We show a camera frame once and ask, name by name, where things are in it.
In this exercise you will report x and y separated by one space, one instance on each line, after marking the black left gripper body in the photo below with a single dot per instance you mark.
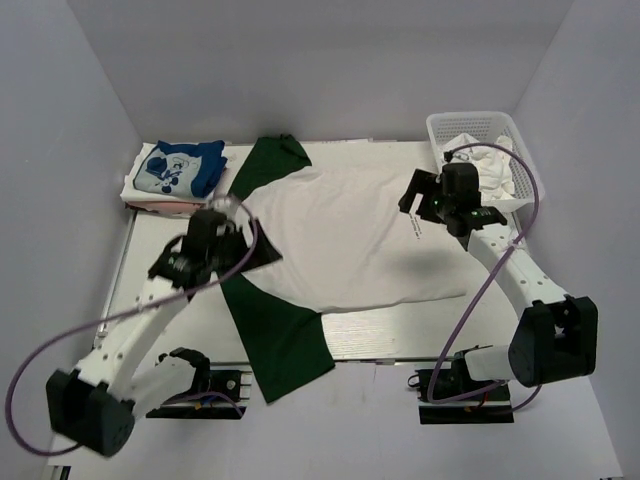
230 252

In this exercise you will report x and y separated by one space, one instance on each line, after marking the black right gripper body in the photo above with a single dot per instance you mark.
444 210

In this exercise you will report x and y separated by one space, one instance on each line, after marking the pink shirt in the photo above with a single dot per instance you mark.
170 208

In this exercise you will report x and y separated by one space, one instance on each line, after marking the blue Mickey Mouse shirt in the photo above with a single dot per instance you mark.
186 171

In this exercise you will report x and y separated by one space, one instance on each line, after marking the white green Charlie Brown shirt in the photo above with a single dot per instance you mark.
344 246

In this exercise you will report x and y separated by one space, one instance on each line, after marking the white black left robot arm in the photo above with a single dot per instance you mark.
98 403

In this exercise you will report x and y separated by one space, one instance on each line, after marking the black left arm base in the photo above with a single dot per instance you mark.
223 394

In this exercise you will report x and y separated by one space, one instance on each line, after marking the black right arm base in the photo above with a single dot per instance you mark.
471 388

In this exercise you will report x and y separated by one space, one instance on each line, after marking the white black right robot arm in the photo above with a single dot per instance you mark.
556 335

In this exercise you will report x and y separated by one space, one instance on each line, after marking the white crumpled shirt in basket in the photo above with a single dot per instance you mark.
493 166

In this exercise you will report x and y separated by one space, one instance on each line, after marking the white plastic basket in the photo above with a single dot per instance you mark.
492 129

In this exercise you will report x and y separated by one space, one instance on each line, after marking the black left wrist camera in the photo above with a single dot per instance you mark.
202 230

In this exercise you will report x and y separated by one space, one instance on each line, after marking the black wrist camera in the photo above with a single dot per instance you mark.
460 185
202 230

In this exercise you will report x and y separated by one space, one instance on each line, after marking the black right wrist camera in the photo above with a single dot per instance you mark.
460 185

